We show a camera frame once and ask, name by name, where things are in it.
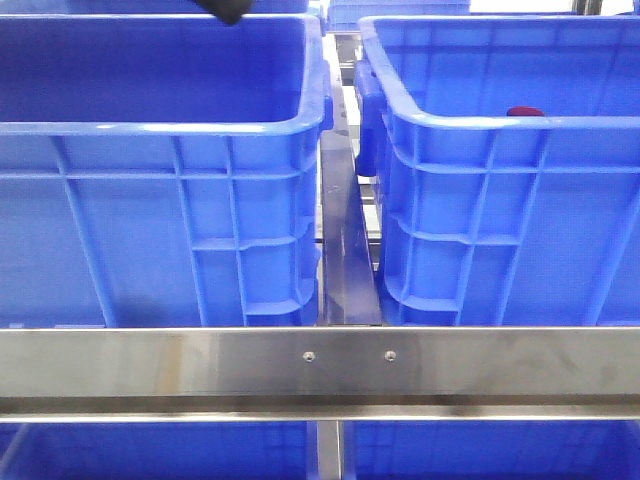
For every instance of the lower left blue crate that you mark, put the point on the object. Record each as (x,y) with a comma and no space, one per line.
(243,450)

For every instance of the far blue crate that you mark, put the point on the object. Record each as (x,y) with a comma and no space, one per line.
(343,16)

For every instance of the lower right blue crate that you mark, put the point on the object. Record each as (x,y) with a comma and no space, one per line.
(495,450)

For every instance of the steel divider bar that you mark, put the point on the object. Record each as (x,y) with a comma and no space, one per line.
(349,294)

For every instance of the red button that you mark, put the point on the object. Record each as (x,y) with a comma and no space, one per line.
(525,111)

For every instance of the steel shelf rail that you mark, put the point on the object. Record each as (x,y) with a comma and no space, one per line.
(319,373)

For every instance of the blue plastic crate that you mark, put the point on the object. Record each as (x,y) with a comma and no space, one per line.
(160,170)
(495,220)

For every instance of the blue plastic crate left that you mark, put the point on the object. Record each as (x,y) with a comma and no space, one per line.
(495,220)

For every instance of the blue crate behind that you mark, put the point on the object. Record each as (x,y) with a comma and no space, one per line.
(149,7)

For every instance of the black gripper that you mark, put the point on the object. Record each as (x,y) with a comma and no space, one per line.
(230,12)

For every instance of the blue plastic crate centre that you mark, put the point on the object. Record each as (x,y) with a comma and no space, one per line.
(160,170)

